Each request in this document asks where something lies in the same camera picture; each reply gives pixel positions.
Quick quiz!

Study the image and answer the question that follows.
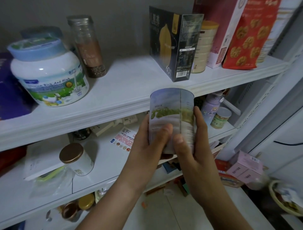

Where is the person's left hand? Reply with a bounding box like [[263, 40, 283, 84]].
[[118, 114, 174, 190]]

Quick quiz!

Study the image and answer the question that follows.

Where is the person's right hand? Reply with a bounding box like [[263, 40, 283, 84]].
[[171, 106, 218, 204]]

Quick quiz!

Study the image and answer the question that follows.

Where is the large white green milk tin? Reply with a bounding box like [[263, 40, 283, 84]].
[[149, 88, 196, 154]]

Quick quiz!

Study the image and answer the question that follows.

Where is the white metal shelving unit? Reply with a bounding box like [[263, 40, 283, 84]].
[[0, 0, 303, 230]]

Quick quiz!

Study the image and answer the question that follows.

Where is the black box yellow print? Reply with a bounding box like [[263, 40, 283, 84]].
[[149, 6, 205, 82]]

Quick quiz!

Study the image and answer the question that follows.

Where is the clear bottle silver lid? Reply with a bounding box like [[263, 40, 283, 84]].
[[67, 15, 107, 79]]

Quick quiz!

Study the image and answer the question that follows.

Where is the white tub green label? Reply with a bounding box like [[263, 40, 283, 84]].
[[7, 37, 91, 107]]

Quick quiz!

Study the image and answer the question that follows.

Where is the purple blue long box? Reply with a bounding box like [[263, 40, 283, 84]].
[[0, 52, 34, 120]]

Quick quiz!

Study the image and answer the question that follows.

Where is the person's left forearm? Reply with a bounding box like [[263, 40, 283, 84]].
[[76, 178, 143, 230]]

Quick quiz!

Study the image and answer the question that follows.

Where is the person's right forearm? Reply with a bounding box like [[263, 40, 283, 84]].
[[196, 187, 254, 230]]

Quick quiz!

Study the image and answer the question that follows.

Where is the colourful flat box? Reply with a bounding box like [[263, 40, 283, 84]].
[[214, 159, 244, 188]]

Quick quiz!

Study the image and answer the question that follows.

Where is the white flat box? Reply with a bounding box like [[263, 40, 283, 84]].
[[24, 134, 71, 182]]

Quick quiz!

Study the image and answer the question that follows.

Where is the pink cherry blossom box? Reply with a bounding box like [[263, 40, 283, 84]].
[[193, 0, 249, 69]]

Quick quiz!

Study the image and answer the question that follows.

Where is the white colourful sticker sheet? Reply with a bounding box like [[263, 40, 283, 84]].
[[110, 125, 138, 153]]

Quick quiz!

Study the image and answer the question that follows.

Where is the pink carton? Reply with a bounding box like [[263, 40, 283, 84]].
[[226, 151, 264, 185]]

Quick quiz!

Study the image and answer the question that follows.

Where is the small green jar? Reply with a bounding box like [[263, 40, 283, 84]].
[[211, 106, 233, 130]]

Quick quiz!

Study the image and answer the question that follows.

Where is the lavender bottle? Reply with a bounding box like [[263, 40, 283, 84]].
[[201, 92, 225, 126]]

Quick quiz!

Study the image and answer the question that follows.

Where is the dark jar with lid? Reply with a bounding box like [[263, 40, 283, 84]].
[[71, 128, 93, 140]]

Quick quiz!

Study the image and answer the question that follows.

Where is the waste basket with rubbish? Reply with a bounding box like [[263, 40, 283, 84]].
[[269, 180, 303, 218]]

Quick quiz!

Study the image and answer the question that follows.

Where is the red pouch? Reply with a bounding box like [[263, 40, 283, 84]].
[[0, 146, 27, 173]]

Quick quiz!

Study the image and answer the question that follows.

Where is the red patterned bag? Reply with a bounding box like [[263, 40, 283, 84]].
[[223, 0, 282, 71]]

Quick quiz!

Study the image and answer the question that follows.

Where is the white striped canister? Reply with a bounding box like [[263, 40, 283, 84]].
[[258, 0, 299, 64]]

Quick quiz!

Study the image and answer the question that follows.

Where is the white tub blue lid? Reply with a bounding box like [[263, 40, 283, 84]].
[[20, 26, 64, 41]]

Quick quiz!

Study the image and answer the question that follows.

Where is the black wall cable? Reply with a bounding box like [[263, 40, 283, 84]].
[[274, 140, 303, 147]]

